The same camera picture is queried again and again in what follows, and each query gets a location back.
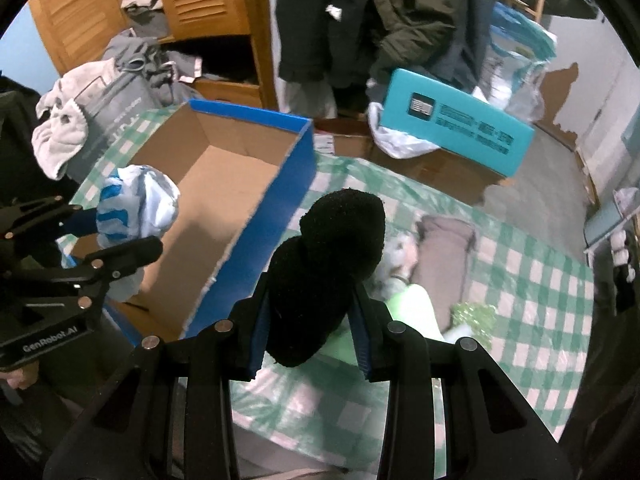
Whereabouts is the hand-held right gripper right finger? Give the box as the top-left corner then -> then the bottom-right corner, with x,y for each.
350,285 -> 576,480

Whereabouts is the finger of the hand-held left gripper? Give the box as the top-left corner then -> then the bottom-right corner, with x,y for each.
10,236 -> 165,307
0,199 -> 102,257

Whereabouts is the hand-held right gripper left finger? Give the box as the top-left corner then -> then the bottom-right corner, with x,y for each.
50,270 -> 273,480

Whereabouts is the blue white striped sock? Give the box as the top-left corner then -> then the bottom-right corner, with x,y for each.
59,164 -> 181,303

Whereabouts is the light green cloth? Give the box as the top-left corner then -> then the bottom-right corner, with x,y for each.
320,282 -> 443,361

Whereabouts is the black sock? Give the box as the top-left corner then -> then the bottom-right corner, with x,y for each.
265,189 -> 387,368

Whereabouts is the blue cardboard box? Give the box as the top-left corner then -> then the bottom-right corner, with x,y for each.
70,99 -> 317,348

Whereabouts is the person's left hand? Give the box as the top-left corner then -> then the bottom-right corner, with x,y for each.
0,366 -> 32,392

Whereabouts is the white printed cloth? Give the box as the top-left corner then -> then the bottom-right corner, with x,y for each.
375,232 -> 421,291

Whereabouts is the white towel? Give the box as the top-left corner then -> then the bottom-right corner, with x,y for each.
31,57 -> 118,181

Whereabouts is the green glittery pouch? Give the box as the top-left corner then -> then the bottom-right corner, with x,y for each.
450,301 -> 498,348

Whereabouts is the brown fleece cloth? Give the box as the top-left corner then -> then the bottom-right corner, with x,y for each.
412,214 -> 478,326

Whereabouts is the grey printed bag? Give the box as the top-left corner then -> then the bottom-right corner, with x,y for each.
65,67 -> 166,181

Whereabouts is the green checked tablecloth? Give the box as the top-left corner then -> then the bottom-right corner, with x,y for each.
55,107 -> 596,476

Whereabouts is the grey clothes pile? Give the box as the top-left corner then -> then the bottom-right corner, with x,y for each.
102,0 -> 206,106

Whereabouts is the brown cardboard box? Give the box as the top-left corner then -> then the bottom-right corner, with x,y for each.
314,119 -> 507,206

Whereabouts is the wooden louvred wardrobe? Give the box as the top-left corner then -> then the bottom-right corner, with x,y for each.
27,0 -> 281,111

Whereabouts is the teal box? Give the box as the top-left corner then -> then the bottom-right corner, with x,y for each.
381,68 -> 536,179

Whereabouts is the grey stool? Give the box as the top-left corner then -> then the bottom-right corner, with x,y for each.
582,187 -> 640,266

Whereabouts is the black hanging jacket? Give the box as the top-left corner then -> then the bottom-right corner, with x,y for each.
277,0 -> 373,88

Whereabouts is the blue white plastic bag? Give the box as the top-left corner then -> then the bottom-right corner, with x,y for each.
480,2 -> 558,121

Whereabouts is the olive hanging jacket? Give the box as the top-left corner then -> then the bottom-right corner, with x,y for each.
365,0 -> 463,81

